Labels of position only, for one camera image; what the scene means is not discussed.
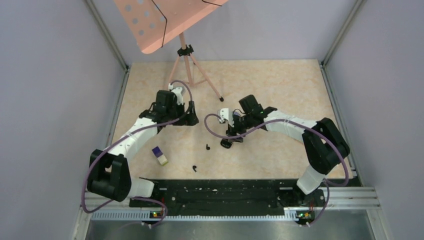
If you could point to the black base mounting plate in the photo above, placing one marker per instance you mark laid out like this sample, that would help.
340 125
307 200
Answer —
233 197

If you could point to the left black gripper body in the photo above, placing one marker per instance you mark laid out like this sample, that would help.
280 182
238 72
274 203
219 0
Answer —
185 119

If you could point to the aluminium frame rail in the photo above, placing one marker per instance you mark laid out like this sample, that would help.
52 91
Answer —
336 199

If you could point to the purple white small box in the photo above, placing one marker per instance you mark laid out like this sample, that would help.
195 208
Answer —
161 158

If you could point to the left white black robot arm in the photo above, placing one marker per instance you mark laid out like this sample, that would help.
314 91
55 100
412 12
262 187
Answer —
109 169

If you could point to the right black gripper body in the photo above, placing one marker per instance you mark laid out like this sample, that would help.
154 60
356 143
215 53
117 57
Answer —
241 125

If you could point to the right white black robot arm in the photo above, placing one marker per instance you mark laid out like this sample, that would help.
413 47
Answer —
324 145

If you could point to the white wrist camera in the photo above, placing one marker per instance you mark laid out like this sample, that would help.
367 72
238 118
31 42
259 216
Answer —
225 115
179 92

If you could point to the black earbud charging case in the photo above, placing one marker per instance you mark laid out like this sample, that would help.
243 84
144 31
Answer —
226 143

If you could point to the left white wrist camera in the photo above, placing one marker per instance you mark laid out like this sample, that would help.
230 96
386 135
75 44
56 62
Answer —
179 92

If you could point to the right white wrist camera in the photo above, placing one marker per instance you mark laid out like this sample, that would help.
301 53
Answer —
225 115

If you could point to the pink music stand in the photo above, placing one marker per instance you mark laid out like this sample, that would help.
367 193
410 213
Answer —
154 23

